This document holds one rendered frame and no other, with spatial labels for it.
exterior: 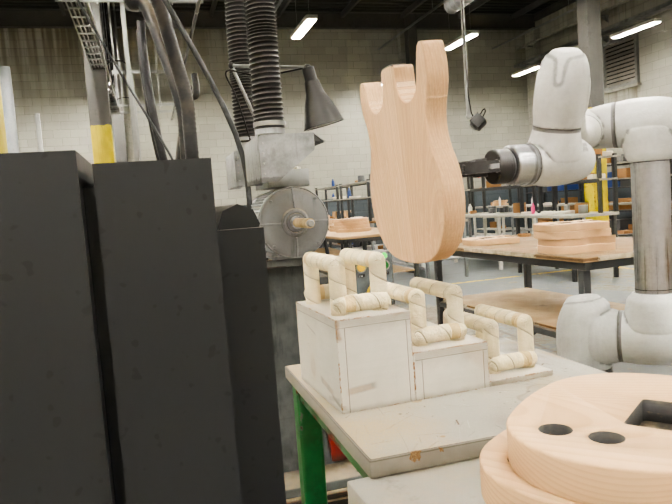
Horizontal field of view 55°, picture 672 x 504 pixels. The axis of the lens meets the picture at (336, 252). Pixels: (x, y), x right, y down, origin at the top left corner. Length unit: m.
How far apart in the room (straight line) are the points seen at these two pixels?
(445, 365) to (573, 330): 0.84
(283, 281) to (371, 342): 1.27
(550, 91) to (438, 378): 0.64
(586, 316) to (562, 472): 1.32
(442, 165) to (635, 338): 1.01
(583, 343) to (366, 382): 0.98
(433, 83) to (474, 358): 0.52
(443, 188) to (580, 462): 0.60
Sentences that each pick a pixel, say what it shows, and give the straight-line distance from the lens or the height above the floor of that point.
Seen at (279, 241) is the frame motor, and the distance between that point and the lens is 2.24.
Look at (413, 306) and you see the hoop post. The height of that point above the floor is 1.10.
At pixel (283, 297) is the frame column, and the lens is 2.42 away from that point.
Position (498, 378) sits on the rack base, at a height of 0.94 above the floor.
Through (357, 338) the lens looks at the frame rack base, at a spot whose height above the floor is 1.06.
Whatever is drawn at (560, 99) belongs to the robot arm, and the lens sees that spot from 1.44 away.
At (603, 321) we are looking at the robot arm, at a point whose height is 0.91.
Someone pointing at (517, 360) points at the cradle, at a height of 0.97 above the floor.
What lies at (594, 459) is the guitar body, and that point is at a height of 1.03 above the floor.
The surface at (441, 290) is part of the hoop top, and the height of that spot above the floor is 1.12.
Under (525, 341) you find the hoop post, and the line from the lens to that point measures 1.39.
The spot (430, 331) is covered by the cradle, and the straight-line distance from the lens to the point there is 1.26.
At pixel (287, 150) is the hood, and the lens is 1.97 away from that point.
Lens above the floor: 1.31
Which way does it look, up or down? 4 degrees down
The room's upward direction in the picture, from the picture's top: 4 degrees counter-clockwise
